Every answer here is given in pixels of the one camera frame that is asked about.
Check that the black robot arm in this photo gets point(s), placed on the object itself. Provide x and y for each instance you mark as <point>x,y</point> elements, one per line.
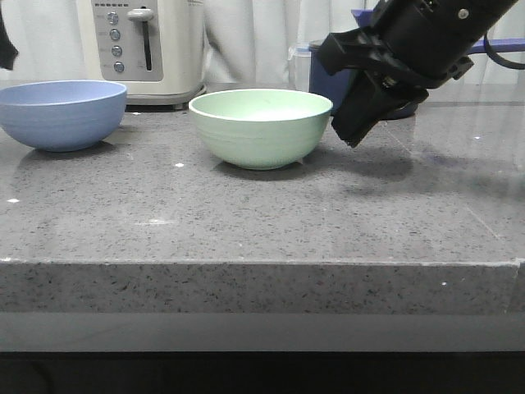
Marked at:
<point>476,20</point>

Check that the green bowl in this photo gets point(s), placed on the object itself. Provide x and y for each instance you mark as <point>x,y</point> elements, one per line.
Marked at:
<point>260,129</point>

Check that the white curtain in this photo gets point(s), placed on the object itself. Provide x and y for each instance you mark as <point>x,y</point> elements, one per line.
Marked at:
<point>248,41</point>

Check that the blue bowl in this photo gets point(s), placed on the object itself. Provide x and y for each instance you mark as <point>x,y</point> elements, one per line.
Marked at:
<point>62,115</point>

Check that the cream toaster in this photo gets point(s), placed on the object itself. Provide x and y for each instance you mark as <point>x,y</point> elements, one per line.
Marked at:
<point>153,47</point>

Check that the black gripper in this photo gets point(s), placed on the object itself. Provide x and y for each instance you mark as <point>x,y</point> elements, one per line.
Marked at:
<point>430,38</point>

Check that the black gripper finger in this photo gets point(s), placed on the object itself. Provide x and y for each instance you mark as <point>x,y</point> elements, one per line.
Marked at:
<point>8,51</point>

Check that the clear plastic container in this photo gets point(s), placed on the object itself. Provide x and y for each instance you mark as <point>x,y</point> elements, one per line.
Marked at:
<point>299,58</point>

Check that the dark blue saucepan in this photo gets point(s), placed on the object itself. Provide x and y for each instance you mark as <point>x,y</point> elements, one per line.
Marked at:
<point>335,87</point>

